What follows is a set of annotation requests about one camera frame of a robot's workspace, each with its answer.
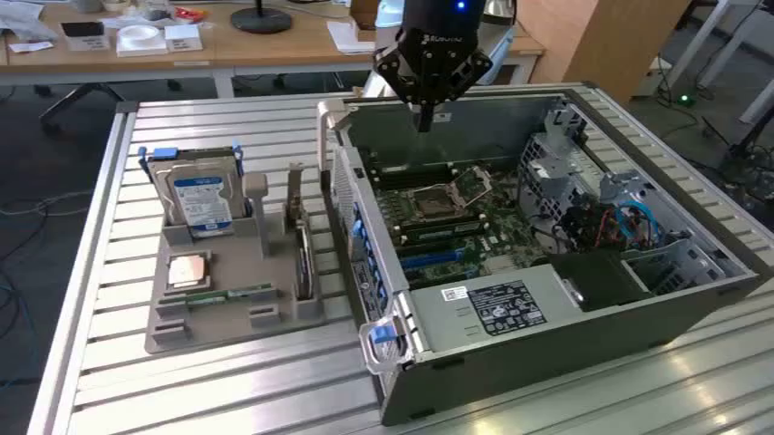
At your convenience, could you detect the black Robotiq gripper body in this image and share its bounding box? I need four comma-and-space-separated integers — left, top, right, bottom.
395, 0, 484, 102

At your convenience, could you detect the black low-profile graphics card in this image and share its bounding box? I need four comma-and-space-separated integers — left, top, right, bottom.
283, 161, 319, 303

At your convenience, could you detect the white paper stack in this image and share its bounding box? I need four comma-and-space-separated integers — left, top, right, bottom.
325, 18, 380, 55

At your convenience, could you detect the wooden office desk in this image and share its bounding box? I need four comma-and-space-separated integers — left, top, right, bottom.
0, 2, 219, 99
213, 0, 545, 99

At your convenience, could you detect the brown wooden cabinet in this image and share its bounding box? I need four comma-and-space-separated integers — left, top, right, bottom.
531, 0, 694, 103

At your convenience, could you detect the black round lamp base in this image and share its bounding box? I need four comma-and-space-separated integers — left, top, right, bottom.
228, 0, 295, 34

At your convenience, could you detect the metal socket cover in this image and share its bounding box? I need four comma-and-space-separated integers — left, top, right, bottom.
447, 165, 492, 212

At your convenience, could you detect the perforated metal drive cage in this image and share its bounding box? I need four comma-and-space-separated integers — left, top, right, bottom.
516, 106, 660, 227

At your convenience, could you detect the CPU socket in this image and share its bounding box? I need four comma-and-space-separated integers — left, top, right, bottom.
409, 183, 472, 226

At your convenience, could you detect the green motherboard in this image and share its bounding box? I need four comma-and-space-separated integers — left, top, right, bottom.
361, 151, 557, 291

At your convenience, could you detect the white cube box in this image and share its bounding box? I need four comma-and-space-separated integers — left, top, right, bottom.
162, 23, 201, 54

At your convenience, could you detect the white flat box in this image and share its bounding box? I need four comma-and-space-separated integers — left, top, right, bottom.
113, 34, 170, 58

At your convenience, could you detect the hard disk in blue caddy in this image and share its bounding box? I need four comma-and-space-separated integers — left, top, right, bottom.
136, 140, 247, 239

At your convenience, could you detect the white tape roll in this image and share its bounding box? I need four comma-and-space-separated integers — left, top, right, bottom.
118, 24, 157, 43

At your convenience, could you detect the silver chipset heatsink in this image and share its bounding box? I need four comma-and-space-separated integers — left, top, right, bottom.
483, 254, 519, 274

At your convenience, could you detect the black tripod stand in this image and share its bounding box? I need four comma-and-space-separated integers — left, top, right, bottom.
724, 81, 774, 205

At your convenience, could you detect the white box with black top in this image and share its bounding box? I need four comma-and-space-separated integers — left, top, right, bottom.
58, 21, 110, 52

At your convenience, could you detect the black chair base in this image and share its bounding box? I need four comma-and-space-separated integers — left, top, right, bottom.
34, 76, 183, 135

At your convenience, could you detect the grey printed parts rack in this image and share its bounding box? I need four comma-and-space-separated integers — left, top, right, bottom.
144, 173, 331, 355

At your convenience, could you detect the silver metal disk bay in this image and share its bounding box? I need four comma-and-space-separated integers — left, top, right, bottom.
620, 237, 728, 295

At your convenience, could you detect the silver CPU chip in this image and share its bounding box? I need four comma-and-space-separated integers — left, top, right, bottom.
166, 254, 212, 289

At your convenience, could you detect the grey power supply unit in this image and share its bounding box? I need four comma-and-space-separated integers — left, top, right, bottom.
407, 265, 586, 355

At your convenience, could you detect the crumpled clear plastic bag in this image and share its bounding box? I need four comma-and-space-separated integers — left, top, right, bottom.
0, 2, 58, 42

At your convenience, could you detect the open dark grey PC case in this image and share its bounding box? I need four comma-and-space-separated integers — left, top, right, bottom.
316, 82, 764, 427

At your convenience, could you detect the blue disk wire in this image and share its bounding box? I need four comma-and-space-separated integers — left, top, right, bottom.
615, 198, 666, 248

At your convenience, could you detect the white metal desk frame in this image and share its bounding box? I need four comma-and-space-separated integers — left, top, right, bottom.
662, 0, 774, 123

